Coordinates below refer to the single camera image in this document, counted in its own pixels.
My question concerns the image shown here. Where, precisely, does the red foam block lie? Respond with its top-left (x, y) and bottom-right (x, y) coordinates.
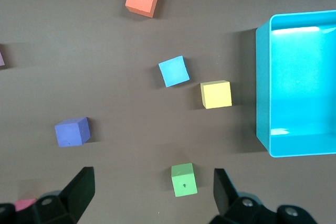
top-left (14, 198), bottom-right (37, 212)

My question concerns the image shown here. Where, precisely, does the green foam block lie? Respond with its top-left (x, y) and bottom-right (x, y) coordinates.
top-left (171, 162), bottom-right (198, 198)

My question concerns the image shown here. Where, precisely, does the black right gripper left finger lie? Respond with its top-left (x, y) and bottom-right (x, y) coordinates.
top-left (0, 166), bottom-right (95, 224)

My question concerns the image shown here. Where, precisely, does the purple foam block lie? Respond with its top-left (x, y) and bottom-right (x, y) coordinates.
top-left (54, 116), bottom-right (91, 148)

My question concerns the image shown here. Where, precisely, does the brown table cover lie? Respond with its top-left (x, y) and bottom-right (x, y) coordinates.
top-left (0, 0), bottom-right (336, 224)

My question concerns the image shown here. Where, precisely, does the light blue foam block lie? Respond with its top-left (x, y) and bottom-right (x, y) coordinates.
top-left (157, 55), bottom-right (191, 88)

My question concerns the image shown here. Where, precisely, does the yellow foam block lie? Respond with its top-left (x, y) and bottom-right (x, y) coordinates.
top-left (199, 80), bottom-right (233, 110)

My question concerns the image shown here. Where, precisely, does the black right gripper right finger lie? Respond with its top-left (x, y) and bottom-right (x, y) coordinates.
top-left (208, 167), bottom-right (319, 224)

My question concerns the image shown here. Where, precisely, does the cyan plastic bin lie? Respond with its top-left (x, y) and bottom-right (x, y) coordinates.
top-left (255, 9), bottom-right (336, 158)

